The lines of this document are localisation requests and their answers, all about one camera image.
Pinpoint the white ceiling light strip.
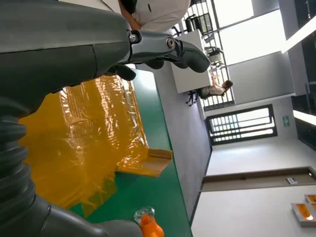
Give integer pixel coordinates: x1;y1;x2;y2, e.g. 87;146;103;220
293;109;316;127
281;15;316;55

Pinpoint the black window grille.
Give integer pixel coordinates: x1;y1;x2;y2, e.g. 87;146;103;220
205;104;278;147

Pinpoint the brown wooden door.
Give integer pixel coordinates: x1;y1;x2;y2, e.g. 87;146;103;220
200;166;316;193

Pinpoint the orange detergent bottle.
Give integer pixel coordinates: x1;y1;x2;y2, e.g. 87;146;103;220
133;206;165;237

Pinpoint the yellow film-wrapped box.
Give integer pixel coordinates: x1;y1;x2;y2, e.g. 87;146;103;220
18;74;173;219

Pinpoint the seated person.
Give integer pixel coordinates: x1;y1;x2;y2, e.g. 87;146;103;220
197;79;234;99

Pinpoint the green table mat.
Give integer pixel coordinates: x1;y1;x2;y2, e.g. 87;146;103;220
70;69;193;237

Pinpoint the white office desk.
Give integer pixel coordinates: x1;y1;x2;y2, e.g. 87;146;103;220
170;29;211;94

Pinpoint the black remote controller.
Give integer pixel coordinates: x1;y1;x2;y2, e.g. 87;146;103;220
120;0;138;14

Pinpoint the black office chair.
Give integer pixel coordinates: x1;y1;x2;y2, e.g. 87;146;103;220
185;89;201;107
185;13;213;36

